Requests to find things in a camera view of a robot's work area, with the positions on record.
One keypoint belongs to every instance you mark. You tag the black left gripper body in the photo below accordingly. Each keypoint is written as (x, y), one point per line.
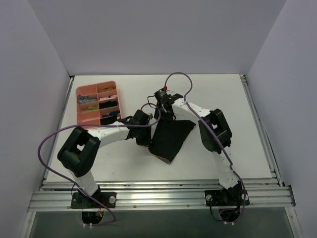
(144, 138)

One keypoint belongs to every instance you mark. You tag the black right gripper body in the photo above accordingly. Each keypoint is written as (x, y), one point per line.
(167, 114)

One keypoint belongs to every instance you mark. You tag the black striped underwear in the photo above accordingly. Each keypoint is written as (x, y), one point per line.
(169, 137)

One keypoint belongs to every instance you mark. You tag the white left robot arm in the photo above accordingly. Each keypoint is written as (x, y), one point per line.
(79, 151)

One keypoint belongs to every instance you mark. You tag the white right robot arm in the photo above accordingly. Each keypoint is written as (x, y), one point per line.
(214, 130)

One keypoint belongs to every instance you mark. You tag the navy garment in box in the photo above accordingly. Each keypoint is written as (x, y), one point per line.
(115, 115)

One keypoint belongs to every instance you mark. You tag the black garment in lower compartment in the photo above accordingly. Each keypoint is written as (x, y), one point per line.
(108, 120)

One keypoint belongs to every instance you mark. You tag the black rolled garment in box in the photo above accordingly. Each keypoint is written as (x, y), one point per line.
(108, 104)

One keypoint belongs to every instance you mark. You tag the pink garment in box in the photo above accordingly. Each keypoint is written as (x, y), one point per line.
(111, 97)

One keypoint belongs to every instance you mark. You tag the olive garment in box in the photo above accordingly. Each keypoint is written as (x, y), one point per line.
(89, 109)

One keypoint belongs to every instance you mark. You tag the yellow garment in box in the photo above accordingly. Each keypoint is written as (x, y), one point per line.
(106, 89)

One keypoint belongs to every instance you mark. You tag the pink compartment organizer box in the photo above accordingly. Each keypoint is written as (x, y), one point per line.
(94, 117)

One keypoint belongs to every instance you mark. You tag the striped rolled garment in box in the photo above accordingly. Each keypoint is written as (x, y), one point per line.
(85, 99)

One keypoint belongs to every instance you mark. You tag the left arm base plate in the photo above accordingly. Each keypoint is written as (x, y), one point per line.
(80, 201)

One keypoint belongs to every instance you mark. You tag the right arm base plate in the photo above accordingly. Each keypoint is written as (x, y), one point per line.
(224, 197)

